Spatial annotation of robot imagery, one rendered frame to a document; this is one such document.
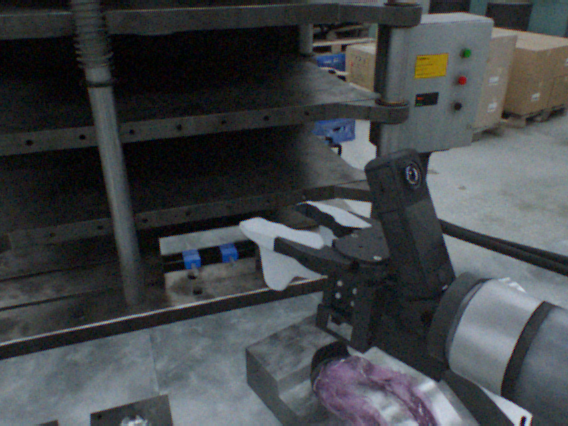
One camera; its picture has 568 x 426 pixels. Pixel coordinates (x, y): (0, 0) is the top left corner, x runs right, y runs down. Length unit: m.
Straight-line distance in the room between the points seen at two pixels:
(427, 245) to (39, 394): 1.06
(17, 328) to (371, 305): 1.24
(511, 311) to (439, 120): 1.38
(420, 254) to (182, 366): 0.96
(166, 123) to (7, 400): 0.72
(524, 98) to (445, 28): 3.97
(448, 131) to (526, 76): 3.82
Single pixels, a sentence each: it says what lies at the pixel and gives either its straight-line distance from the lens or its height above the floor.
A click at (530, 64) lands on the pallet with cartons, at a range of 5.53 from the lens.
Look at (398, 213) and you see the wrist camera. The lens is 0.39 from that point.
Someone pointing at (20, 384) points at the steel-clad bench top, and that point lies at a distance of 1.37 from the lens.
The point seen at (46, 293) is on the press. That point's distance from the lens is 1.66.
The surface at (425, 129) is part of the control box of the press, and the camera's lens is 1.71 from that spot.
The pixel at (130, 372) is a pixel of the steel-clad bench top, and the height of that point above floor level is 0.80.
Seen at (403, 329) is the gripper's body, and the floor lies 1.41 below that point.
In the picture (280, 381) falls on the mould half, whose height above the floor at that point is 0.90.
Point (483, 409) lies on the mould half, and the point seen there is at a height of 0.84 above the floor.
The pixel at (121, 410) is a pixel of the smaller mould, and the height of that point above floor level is 0.87.
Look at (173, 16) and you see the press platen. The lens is 1.33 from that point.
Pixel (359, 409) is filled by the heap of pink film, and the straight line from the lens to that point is 1.05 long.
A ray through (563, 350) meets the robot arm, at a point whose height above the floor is 1.47.
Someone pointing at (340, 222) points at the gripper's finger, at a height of 1.46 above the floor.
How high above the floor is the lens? 1.70
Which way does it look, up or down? 28 degrees down
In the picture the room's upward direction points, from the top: straight up
